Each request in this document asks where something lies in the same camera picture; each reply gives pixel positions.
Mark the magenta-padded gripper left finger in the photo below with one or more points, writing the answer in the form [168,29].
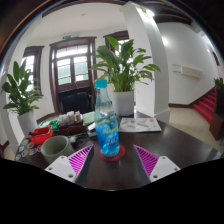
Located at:
[61,168]

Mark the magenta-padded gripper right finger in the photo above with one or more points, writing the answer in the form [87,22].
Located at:
[165,168]

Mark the clear bottle with blue cap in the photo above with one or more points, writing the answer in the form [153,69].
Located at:
[107,126]

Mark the grey-green ribbed cup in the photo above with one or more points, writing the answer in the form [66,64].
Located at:
[55,151]

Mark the purple round sticker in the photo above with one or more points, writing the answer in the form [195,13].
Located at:
[39,148]

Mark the round printed sticker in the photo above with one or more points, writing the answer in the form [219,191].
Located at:
[18,156]
[30,145]
[25,153]
[32,152]

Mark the red plastic box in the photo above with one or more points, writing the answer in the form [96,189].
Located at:
[41,136]

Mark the wooden box with sachets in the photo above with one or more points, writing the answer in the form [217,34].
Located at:
[70,125]

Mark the flat round red coaster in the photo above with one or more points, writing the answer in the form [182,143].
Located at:
[120,154]

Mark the green and white box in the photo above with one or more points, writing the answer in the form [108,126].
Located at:
[46,124]

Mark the light green cloth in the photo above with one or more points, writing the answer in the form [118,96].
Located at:
[88,118]

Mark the black chair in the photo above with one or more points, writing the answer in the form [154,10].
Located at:
[75,101]

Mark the red carpeted stairs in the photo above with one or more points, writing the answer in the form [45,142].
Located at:
[205,106]

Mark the potted plant in white pot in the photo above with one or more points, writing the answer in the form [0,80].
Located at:
[20,91]
[121,68]

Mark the dark wooden double door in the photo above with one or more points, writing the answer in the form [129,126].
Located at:
[71,65]

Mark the dark-framed window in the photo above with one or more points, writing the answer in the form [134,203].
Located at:
[115,36]
[31,66]

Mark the green exit sign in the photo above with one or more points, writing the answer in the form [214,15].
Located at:
[66,37]

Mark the white wall unit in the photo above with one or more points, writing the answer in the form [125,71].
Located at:
[188,71]

